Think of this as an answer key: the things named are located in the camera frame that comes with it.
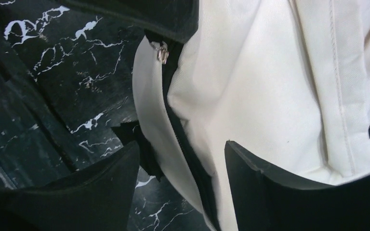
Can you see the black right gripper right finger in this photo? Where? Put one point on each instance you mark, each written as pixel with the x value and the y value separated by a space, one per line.
pixel 269 198

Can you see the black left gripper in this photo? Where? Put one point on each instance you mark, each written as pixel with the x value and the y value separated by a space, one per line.
pixel 173 19

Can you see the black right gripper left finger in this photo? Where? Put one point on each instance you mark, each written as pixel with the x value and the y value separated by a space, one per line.
pixel 97 198

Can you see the beige student backpack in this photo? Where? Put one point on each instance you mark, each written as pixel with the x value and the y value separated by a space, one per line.
pixel 288 80

